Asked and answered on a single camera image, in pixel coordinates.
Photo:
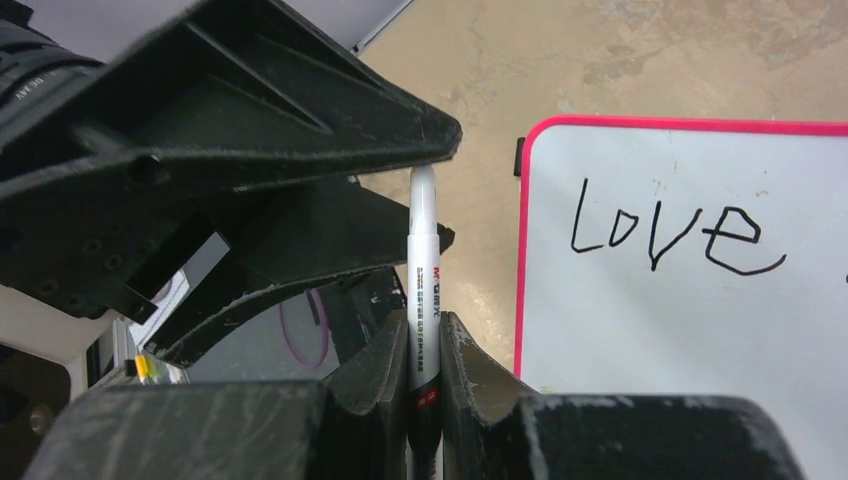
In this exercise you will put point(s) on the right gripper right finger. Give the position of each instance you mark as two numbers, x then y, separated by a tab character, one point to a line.
497	427

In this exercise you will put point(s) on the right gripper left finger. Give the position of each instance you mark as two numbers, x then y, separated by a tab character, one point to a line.
351	425

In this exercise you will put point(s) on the red framed whiteboard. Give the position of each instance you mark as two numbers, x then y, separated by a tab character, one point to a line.
690	256

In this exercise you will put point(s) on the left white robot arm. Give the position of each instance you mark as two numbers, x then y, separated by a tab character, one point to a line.
240	119

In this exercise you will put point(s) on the white whiteboard marker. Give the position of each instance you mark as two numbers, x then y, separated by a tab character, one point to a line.
424	317

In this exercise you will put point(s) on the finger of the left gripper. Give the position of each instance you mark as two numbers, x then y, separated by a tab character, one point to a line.
305	237
252	81

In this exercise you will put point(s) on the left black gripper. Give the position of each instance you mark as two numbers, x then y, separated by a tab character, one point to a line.
97	234

